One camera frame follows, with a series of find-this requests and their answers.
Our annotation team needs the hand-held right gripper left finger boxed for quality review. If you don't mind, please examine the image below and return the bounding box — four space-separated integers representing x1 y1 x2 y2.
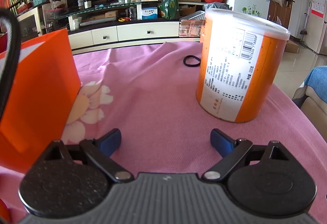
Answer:
45 128 134 184

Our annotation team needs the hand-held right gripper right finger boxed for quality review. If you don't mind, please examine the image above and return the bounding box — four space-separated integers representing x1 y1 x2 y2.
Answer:
202 128 290 182

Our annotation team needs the orange cardboard box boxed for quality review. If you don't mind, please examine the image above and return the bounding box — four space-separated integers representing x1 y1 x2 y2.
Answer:
0 28 82 174

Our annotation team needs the pink floral tablecloth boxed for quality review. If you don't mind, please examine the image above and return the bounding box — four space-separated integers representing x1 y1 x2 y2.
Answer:
0 41 327 224

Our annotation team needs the orange labelled canister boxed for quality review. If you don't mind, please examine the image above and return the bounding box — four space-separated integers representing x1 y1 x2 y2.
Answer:
196 8 291 123

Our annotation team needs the beige sofa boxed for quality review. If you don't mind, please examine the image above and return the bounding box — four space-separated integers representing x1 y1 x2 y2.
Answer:
292 81 327 138

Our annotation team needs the white television stand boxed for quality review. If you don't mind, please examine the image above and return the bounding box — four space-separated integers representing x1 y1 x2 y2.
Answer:
55 0 205 51

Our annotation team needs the blue cloth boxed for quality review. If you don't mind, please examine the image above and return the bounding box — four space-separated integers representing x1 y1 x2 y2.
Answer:
304 66 327 98

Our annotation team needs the labelled parcel box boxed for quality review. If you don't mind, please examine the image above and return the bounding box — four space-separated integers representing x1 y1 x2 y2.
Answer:
179 18 206 37

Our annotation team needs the grey tray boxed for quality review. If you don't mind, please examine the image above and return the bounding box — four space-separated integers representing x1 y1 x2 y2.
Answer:
183 11 206 21

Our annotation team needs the blue and white box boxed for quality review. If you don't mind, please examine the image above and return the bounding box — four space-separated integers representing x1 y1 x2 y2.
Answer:
142 7 158 19

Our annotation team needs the white glass-door cabinet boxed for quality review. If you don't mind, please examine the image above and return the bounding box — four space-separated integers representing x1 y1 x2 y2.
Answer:
17 7 44 37

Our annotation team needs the green snack bag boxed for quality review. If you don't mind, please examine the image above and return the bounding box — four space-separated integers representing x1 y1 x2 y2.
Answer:
158 0 178 19

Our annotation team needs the white refrigerator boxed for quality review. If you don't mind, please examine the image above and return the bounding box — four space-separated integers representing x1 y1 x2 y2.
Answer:
305 0 327 55

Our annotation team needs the black hair tie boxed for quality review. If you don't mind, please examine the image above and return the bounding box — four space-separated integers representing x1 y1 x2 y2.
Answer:
183 55 201 67

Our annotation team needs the black cable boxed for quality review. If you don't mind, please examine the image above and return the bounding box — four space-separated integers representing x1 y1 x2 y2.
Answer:
0 9 20 117

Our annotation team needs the wall calendar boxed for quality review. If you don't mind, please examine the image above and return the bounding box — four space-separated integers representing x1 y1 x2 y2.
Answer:
311 0 327 19

